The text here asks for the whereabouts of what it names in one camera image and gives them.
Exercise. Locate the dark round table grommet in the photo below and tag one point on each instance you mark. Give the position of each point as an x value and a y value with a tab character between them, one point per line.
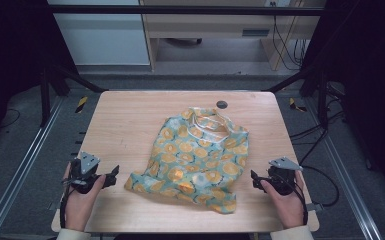
222	104

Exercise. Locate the aluminium floor rail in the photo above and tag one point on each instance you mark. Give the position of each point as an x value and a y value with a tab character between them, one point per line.
20	173
350	186

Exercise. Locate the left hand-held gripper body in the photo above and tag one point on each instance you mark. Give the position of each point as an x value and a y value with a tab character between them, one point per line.
86	173

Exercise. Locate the person's left hand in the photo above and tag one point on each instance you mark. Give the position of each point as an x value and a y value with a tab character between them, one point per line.
80	208

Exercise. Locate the person's right hand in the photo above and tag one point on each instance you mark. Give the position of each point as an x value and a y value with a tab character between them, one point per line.
288	208

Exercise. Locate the yellow black tape strip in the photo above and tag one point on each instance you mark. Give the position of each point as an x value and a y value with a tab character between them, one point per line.
295	105
81	104

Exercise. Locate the light wooden desk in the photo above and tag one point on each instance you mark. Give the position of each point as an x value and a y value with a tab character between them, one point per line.
210	25

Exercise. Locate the black horizontal frame bar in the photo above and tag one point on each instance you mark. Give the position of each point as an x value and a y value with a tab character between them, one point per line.
180	10

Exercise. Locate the lemon print fabric bag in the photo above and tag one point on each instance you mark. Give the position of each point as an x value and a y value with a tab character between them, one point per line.
193	156

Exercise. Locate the black metal stand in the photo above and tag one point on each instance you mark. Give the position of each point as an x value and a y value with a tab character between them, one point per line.
322	100
45	100

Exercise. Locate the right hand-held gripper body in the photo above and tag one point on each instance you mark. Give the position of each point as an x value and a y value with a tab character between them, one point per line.
280	178

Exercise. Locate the white cabinet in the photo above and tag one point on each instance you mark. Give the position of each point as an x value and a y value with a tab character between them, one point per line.
103	40

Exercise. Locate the grey table edge bracket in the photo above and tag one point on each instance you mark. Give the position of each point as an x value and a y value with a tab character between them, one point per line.
54	205
314	207

